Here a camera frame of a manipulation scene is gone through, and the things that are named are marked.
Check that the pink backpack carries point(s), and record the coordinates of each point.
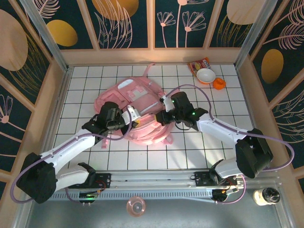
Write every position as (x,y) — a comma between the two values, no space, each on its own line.
(147,133)

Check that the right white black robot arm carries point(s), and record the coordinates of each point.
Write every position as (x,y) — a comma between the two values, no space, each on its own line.
(221,128)

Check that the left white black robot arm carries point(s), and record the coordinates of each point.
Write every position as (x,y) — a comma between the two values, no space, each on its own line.
(69,147)

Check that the white orange bowl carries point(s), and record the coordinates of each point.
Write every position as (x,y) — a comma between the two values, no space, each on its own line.
(206,76)

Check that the orange crumpled toy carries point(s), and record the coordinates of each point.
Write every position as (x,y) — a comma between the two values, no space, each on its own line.
(219,84)

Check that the orange snack packet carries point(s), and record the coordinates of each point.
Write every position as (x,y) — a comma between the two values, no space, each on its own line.
(196,64)

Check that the left circuit board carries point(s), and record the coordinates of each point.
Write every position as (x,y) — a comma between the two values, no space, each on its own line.
(88,196)

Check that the circuit board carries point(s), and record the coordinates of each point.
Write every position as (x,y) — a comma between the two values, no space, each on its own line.
(222,193)
(88,196)

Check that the pink round cup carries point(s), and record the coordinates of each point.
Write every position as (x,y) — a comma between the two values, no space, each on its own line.
(135,206)

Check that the right circuit board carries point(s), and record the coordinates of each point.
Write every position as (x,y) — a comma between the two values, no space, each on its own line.
(222,193)

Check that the white bottle black cap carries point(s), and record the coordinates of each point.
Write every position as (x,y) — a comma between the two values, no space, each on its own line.
(266,196)

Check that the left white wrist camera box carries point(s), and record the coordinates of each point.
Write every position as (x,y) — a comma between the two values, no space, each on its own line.
(131,114)

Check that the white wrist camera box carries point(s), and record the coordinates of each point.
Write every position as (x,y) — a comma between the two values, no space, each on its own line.
(131,114)
(167,103)

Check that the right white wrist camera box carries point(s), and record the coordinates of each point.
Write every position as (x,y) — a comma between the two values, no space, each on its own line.
(167,103)

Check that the aluminium rail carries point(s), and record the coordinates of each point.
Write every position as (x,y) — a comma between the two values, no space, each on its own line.
(152,177)

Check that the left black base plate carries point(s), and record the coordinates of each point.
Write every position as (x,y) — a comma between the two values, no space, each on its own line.
(104,180)

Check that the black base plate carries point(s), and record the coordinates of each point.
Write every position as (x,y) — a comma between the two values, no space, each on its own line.
(202,179)
(104,180)

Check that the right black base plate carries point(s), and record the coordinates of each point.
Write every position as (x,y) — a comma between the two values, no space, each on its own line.
(202,179)

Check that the aluminium frame post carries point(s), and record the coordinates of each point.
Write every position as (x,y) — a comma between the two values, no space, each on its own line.
(253,35)
(46,35)

